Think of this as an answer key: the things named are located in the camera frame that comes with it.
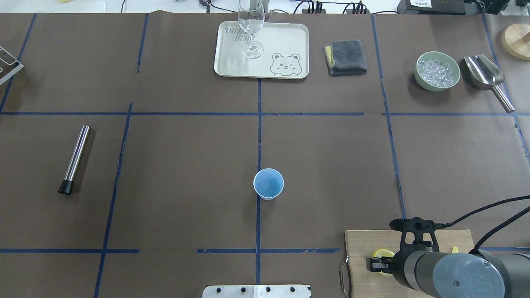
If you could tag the metal ice scoop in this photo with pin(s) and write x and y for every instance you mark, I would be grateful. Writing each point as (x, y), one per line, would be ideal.
(486, 75)

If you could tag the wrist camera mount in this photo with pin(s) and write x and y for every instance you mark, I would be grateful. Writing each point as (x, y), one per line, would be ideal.
(417, 234)

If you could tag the green bowl of ice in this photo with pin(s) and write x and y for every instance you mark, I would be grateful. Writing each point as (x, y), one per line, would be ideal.
(436, 71)

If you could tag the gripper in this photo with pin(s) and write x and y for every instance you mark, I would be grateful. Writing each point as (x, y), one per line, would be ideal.
(397, 263)

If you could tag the steel muddler black tip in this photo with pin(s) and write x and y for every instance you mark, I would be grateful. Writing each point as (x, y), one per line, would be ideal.
(67, 183)

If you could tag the light blue plastic cup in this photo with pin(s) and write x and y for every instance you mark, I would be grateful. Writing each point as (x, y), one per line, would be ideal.
(268, 183)

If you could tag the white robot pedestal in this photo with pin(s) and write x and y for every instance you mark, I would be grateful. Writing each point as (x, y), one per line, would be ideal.
(258, 291)

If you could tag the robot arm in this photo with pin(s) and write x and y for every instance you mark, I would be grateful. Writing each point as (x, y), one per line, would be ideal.
(458, 275)

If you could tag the wooden cutting board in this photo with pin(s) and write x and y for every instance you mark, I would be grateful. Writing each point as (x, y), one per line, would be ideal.
(417, 268)

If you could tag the grey folded cloth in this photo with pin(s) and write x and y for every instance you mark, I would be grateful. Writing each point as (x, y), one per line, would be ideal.
(345, 57)

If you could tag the wine glass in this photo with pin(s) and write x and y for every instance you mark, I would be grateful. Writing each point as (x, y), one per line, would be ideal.
(251, 18)

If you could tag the white wire cup rack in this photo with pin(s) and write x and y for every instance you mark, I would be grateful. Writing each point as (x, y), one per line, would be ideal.
(9, 66)

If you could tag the wooden mug tree stand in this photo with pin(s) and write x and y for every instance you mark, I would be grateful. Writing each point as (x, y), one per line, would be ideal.
(516, 40)

